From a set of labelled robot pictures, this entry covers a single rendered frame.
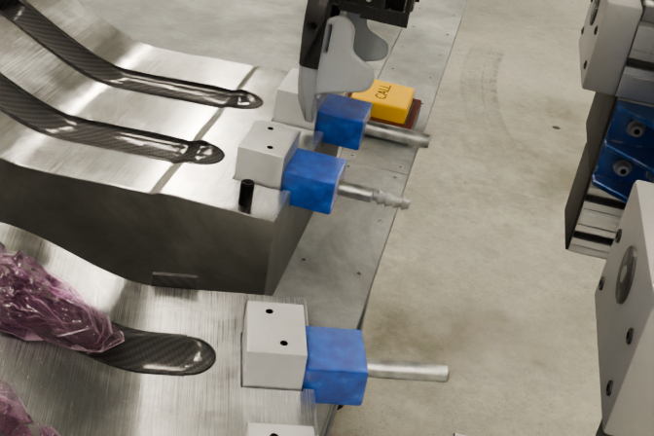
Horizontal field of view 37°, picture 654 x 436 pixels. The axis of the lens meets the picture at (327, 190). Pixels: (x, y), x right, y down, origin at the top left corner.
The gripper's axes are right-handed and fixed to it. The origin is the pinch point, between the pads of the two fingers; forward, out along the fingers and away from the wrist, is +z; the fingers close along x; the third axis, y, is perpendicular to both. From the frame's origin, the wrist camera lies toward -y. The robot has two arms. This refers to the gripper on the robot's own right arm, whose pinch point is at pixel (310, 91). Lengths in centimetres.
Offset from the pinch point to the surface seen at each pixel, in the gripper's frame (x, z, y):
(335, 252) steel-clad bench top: -6.0, 11.2, 5.2
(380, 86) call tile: 22.0, 7.5, 3.4
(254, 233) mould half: -17.7, 3.5, 0.7
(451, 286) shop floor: 114, 91, 19
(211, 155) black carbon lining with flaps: -10.2, 2.5, -5.2
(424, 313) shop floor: 101, 91, 14
